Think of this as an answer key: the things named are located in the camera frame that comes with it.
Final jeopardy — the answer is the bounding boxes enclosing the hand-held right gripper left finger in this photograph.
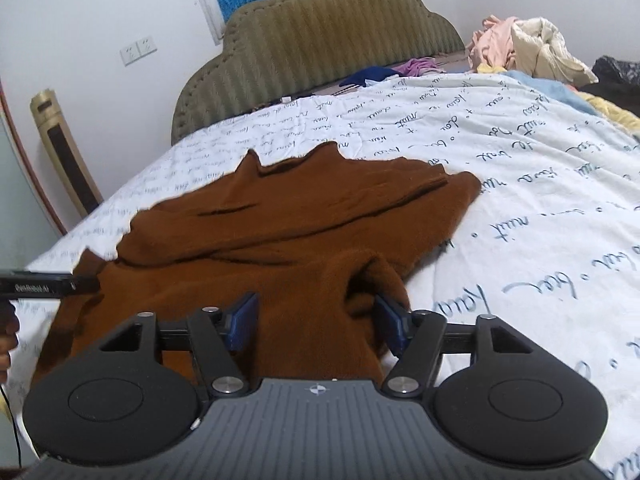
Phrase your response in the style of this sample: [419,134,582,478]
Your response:
[98,292,260,397]

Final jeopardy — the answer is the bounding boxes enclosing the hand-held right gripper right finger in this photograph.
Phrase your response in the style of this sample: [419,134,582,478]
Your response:
[381,294,527,399]

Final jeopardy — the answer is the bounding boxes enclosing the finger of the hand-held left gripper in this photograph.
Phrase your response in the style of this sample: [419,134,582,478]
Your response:
[72,273,102,295]

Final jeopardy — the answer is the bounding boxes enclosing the brown knit sweater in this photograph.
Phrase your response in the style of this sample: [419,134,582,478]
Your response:
[32,141,482,392]

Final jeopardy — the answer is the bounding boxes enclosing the person's left hand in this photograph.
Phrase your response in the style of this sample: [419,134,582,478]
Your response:
[0,305,21,386]

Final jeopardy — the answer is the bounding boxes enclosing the gold tower air conditioner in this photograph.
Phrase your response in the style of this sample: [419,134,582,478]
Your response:
[29,88,104,219]

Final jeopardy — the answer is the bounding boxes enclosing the white script-printed bedsheet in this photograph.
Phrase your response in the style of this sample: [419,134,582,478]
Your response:
[9,72,640,480]

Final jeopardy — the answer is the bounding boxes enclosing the dark blue cloth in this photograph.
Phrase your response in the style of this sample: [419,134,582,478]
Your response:
[339,66,402,87]

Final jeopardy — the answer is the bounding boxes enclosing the purple cloth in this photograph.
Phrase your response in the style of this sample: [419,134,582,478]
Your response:
[397,57,444,77]

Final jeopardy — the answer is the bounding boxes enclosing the light blue cloth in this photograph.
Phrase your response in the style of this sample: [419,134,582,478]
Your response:
[500,70,602,112]

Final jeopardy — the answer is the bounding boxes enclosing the olive striped padded headboard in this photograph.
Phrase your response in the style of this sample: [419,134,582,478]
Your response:
[170,0,466,146]

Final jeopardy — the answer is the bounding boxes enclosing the pink crumpled cloth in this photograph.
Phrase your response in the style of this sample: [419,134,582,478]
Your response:
[467,15,524,72]

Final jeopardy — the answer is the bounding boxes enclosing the yellow cloth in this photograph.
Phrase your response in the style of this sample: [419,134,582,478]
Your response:
[579,89,640,134]

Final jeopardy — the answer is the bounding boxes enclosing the cream quilted cloth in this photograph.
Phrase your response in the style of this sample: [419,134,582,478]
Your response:
[510,17,599,84]

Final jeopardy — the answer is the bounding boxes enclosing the black crumpled garment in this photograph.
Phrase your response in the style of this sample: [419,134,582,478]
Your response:
[592,54,640,87]

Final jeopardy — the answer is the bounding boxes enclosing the thin black cable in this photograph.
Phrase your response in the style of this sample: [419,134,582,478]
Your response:
[0,384,23,467]

